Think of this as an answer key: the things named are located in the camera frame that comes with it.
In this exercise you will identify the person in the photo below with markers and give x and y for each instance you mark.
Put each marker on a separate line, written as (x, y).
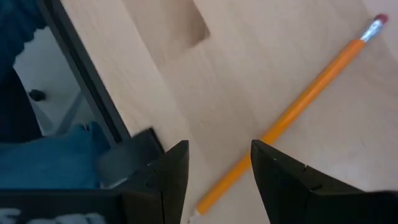
(46, 161)

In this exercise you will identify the orange pencil with eraser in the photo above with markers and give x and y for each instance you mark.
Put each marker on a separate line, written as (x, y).
(298, 106)

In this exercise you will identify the black frame bracket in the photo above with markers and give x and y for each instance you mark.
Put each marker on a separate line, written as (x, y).
(149, 141)

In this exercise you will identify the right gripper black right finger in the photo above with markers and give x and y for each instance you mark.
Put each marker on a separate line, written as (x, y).
(295, 199)

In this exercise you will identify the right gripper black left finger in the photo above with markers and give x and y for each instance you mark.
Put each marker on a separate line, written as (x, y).
(155, 202)

